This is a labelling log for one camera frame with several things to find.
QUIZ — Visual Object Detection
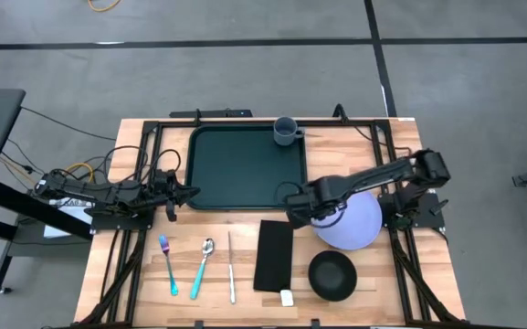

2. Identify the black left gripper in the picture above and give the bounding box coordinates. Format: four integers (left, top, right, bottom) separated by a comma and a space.
153, 169, 201, 223

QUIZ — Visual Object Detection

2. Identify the iridescent fork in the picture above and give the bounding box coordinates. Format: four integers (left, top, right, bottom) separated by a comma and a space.
158, 234, 180, 297

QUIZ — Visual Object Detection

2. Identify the black napkin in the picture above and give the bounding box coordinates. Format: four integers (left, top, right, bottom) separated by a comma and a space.
252, 219, 295, 293

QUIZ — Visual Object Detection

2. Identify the black cable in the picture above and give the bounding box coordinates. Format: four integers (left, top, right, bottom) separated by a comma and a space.
19, 105, 117, 142
311, 203, 349, 230
272, 181, 303, 205
105, 144, 183, 184

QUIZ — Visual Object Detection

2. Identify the black bowl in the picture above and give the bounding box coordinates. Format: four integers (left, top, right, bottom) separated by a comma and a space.
307, 249, 358, 302

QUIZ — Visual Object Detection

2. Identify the black power strip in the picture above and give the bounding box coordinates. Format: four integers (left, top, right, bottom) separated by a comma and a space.
169, 108, 253, 120

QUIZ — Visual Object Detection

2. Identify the grey mug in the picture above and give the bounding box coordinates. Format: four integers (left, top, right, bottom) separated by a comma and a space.
272, 116, 305, 147

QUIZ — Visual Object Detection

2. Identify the lilac plate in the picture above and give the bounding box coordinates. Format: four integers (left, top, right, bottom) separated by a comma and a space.
311, 189, 384, 251

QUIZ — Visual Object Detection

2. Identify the black aluminium table frame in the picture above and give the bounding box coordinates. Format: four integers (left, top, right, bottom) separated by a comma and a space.
75, 116, 468, 329

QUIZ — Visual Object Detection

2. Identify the teal-handled spoon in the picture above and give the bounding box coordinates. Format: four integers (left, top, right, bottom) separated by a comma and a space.
189, 237, 216, 302

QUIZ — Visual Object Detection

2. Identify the yellow floor cable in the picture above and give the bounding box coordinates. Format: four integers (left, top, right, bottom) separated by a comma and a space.
86, 0, 123, 14

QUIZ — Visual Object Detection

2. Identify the dark green serving tray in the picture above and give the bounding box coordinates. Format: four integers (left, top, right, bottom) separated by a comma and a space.
184, 123, 309, 211

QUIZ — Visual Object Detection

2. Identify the silver knife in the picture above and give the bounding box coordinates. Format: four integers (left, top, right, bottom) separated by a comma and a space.
227, 230, 237, 305

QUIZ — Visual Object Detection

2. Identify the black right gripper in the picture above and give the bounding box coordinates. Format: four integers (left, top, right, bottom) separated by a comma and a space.
286, 180, 344, 229

